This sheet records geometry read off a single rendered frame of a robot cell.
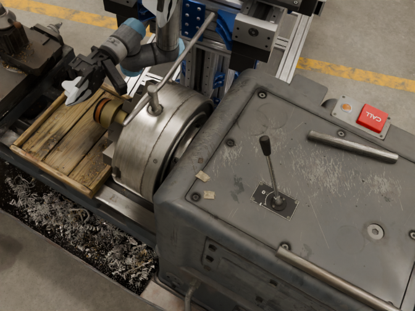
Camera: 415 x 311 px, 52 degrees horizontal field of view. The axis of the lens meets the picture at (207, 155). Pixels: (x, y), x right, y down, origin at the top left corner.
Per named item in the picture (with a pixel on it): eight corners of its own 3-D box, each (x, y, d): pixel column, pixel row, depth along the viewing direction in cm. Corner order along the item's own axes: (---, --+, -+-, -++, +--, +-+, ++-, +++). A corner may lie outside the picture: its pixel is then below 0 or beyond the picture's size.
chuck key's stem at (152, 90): (156, 120, 104) (152, 94, 93) (149, 116, 104) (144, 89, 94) (162, 114, 104) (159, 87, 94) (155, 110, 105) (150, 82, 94)
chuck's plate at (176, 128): (212, 135, 134) (217, 76, 106) (157, 219, 123) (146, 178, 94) (202, 130, 135) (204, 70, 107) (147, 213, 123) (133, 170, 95)
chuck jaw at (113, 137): (149, 137, 112) (122, 168, 105) (148, 150, 116) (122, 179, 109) (114, 119, 114) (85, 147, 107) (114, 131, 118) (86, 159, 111)
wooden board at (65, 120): (157, 116, 145) (156, 109, 142) (91, 200, 129) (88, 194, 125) (84, 78, 151) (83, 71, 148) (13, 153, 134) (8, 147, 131)
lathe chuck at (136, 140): (202, 130, 135) (204, 70, 107) (147, 213, 123) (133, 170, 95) (178, 117, 137) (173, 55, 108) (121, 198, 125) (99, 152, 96)
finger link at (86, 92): (55, 104, 123) (76, 83, 127) (71, 113, 121) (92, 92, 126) (52, 97, 120) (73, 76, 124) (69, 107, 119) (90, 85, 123)
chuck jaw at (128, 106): (163, 124, 117) (178, 85, 113) (155, 128, 113) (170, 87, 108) (129, 107, 119) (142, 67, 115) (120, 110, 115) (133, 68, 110)
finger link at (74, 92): (52, 97, 120) (73, 76, 124) (69, 107, 119) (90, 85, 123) (49, 91, 117) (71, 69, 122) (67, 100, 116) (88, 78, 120)
